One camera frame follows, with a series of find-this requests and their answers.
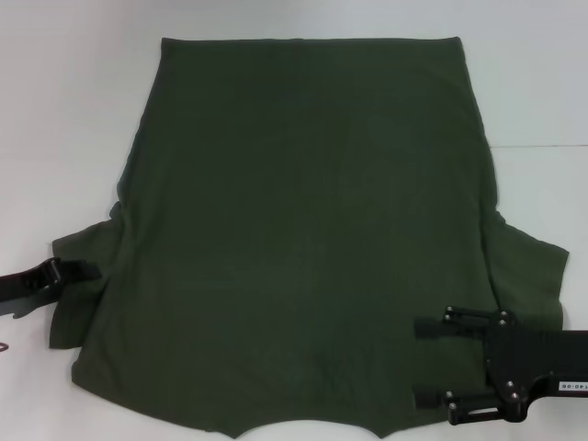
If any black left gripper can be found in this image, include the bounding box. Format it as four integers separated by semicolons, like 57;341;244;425
0;258;104;308

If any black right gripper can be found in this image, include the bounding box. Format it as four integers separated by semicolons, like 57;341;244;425
413;306;588;424

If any dark green t-shirt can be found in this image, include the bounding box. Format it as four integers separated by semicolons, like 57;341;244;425
48;35;572;441

